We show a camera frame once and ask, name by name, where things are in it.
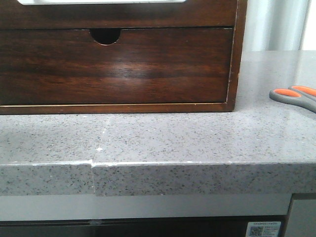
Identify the wooden drawer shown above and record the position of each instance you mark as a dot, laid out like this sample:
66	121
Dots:
160	65
15	16

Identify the black appliance under counter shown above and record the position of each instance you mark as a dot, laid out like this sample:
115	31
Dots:
235	226

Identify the dark wooden drawer cabinet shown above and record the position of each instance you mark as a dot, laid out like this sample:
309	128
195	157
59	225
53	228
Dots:
107	36

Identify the grey cabinet door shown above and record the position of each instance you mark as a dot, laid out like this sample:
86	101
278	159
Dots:
302	217

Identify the white QR code sticker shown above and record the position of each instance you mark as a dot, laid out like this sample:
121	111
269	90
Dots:
263	229

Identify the grey orange handled scissors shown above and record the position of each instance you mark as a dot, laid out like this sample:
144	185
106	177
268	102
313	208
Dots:
302	96

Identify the white curtain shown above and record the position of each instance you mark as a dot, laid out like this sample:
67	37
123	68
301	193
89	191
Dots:
275	25

